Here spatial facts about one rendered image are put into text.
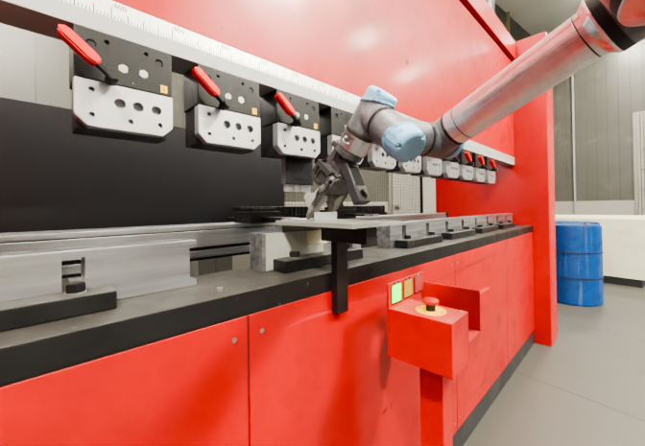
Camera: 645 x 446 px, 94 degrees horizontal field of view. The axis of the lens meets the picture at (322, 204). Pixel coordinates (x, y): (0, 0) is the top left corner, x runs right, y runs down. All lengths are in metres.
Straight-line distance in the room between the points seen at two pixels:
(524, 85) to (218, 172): 1.05
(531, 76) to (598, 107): 9.69
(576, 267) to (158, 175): 3.78
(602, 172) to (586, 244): 6.14
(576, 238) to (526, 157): 1.45
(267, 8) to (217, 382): 0.84
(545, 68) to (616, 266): 4.87
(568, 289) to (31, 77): 5.05
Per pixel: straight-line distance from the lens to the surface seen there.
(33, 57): 3.23
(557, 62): 0.62
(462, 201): 2.89
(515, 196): 2.77
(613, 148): 10.09
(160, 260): 0.67
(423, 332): 0.78
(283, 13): 0.94
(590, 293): 4.12
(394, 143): 0.61
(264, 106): 0.86
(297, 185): 0.87
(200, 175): 1.27
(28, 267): 0.64
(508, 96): 0.64
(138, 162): 1.21
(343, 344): 0.85
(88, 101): 0.65
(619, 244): 5.37
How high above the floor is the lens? 1.04
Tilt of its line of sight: 1 degrees up
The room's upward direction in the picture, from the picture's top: 1 degrees counter-clockwise
